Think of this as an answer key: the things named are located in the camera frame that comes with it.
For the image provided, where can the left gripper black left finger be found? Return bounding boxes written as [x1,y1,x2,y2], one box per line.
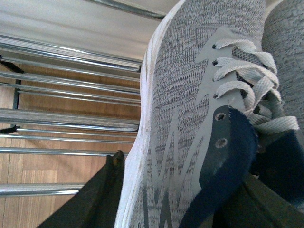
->
[39,150,124,228]

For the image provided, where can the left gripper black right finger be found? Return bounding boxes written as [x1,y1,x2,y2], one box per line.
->
[201,172,304,228]

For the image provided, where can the grey knit sneaker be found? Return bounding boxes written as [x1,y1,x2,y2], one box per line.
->
[252,0,304,208]
[114,0,301,228]

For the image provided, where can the black metal shoe rack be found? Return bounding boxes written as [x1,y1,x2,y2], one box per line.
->
[0,0,174,197]

